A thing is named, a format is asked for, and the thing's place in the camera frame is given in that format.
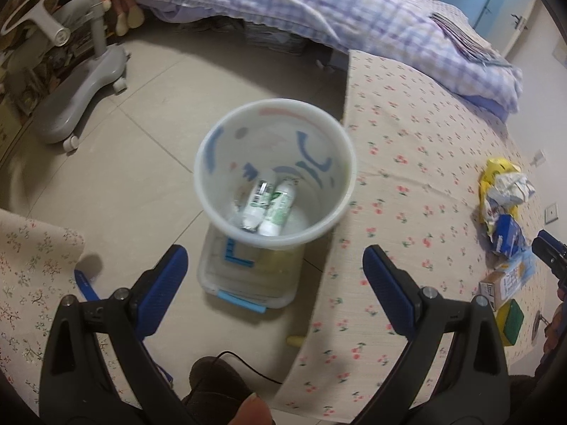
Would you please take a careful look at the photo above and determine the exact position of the brown fuzzy slipper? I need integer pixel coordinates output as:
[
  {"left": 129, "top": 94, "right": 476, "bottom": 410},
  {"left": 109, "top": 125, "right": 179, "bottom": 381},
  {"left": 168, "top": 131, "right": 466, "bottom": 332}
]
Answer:
[{"left": 182, "top": 357, "right": 253, "bottom": 425}]

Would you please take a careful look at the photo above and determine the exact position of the grey round disc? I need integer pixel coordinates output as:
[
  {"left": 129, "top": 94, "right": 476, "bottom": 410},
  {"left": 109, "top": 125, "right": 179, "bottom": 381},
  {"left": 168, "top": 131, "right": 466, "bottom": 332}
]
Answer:
[{"left": 530, "top": 310, "right": 542, "bottom": 345}]

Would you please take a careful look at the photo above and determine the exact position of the white green plastic bottle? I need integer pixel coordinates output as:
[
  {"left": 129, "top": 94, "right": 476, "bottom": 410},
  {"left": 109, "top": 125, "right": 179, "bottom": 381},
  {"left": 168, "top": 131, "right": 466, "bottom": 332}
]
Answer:
[{"left": 258, "top": 177, "right": 298, "bottom": 237}]

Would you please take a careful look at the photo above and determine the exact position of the floral fabric cover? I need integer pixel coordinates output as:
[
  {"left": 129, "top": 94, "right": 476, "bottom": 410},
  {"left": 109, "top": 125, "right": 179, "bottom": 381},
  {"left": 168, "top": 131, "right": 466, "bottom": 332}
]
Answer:
[{"left": 1, "top": 209, "right": 130, "bottom": 413}]

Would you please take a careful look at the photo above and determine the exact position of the thin black cable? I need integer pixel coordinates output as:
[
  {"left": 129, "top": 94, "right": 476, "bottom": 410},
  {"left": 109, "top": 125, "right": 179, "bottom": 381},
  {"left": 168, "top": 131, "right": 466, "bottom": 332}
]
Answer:
[{"left": 212, "top": 350, "right": 285, "bottom": 386}]

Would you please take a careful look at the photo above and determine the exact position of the grey wall switch plate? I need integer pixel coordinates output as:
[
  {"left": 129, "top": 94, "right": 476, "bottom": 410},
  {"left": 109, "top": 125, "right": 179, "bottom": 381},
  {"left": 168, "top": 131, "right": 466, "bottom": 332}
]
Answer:
[{"left": 544, "top": 203, "right": 558, "bottom": 225}]

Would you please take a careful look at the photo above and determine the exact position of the cherry print bed sheet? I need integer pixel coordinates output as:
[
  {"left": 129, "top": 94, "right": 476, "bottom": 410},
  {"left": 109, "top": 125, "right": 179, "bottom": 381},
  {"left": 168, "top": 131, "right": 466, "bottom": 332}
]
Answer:
[{"left": 274, "top": 51, "right": 524, "bottom": 423}]

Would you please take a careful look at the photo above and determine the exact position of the operator thumb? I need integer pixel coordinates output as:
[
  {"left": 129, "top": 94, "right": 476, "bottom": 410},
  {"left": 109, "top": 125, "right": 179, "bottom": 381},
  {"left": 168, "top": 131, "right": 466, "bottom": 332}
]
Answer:
[{"left": 229, "top": 393, "right": 273, "bottom": 425}]

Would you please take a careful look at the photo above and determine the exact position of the white nut snack wrapper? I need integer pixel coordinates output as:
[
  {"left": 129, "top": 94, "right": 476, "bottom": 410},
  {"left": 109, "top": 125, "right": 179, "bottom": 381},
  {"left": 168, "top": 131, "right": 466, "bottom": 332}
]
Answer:
[{"left": 479, "top": 198, "right": 501, "bottom": 237}]

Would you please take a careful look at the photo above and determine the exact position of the white paper ball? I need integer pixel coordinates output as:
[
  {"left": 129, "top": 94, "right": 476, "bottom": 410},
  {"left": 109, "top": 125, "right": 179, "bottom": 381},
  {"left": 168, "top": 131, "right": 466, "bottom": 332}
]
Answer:
[{"left": 486, "top": 172, "right": 535, "bottom": 208}]

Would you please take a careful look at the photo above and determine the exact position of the white wall socket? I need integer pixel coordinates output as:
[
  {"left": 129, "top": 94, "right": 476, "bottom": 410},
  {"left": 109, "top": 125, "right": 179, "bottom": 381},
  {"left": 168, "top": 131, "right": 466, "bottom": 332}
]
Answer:
[{"left": 530, "top": 150, "right": 546, "bottom": 167}]

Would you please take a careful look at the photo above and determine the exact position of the blue almond snack box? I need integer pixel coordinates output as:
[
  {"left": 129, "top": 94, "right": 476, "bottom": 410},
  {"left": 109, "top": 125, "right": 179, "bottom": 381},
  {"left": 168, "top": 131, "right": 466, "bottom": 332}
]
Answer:
[{"left": 491, "top": 214, "right": 527, "bottom": 259}]

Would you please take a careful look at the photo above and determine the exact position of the white patterned trash bin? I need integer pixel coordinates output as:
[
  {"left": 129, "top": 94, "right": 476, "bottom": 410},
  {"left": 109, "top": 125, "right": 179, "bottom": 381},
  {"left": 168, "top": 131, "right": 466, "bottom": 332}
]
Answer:
[{"left": 193, "top": 99, "right": 357, "bottom": 249}]

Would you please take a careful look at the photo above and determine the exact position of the green yellow sponge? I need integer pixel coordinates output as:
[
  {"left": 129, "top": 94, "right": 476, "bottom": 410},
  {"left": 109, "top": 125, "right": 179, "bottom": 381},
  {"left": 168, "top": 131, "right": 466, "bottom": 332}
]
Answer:
[{"left": 496, "top": 299, "right": 525, "bottom": 346}]

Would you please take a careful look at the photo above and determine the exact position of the folded striped cloth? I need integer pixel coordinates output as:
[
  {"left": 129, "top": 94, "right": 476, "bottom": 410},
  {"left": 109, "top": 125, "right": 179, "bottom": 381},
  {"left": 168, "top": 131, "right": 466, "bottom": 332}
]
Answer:
[{"left": 430, "top": 12, "right": 512, "bottom": 68}]

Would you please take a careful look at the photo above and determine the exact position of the clear plastic bottle in bin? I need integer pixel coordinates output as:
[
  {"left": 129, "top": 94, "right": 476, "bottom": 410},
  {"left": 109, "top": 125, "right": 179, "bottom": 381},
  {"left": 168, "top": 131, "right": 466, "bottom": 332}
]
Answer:
[{"left": 241, "top": 177, "right": 275, "bottom": 232}]

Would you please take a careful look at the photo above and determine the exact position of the pink plush doll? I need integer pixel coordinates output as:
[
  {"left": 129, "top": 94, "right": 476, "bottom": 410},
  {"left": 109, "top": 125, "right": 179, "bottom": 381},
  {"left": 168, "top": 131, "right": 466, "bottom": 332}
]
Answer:
[{"left": 101, "top": 0, "right": 145, "bottom": 36}]

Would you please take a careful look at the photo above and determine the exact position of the clear plastic storage box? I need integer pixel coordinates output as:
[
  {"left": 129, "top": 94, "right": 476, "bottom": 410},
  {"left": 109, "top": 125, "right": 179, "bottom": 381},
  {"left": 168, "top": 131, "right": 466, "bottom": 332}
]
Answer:
[{"left": 197, "top": 226, "right": 305, "bottom": 314}]

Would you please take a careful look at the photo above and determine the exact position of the blue strap on floor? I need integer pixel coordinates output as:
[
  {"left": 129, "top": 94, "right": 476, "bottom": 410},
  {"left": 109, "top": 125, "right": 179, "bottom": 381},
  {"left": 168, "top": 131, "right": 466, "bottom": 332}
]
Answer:
[{"left": 74, "top": 268, "right": 101, "bottom": 302}]

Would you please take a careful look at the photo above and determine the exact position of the light blue milk carton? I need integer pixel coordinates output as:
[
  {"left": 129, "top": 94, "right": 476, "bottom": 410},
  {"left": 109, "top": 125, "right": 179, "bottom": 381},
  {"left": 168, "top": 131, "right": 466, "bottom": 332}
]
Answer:
[{"left": 479, "top": 250, "right": 536, "bottom": 311}]

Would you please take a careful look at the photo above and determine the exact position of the purple plaid quilt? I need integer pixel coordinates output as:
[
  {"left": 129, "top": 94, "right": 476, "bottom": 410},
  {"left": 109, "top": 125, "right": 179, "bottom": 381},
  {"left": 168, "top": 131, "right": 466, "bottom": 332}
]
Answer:
[{"left": 139, "top": 0, "right": 522, "bottom": 119}]

